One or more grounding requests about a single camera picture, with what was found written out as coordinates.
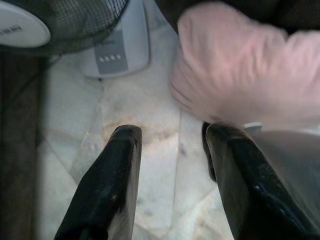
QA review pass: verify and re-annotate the black standing fan white base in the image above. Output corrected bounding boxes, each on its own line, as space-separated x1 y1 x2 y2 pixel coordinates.
0 0 152 80

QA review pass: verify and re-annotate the small dark brown sofa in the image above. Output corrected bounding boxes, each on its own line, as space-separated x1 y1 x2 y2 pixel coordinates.
0 49 47 240

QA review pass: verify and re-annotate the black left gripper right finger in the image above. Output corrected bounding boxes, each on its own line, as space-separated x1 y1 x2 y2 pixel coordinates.
202 121 313 240

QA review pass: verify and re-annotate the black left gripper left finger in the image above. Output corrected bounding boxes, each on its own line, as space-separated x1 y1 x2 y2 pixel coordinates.
53 124 143 240

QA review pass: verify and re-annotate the pink cat face pillow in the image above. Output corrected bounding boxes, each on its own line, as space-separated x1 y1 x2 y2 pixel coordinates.
168 2 320 126

